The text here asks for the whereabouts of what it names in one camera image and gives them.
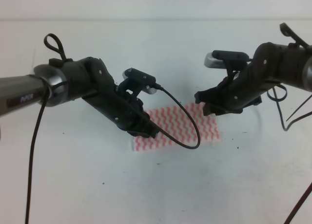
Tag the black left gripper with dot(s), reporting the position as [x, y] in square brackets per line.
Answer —
[90, 80]

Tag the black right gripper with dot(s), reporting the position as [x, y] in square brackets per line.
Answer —
[258, 77]

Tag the pink white wavy striped towel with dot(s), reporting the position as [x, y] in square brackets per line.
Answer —
[176, 123]

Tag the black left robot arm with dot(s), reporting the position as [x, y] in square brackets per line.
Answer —
[42, 86]

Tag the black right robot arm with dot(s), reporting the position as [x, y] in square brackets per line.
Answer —
[294, 69]

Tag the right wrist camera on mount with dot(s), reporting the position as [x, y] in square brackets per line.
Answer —
[232, 62]

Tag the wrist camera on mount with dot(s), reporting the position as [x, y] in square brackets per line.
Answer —
[137, 81]
[232, 62]

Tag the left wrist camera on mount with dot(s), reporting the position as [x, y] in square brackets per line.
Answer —
[137, 81]

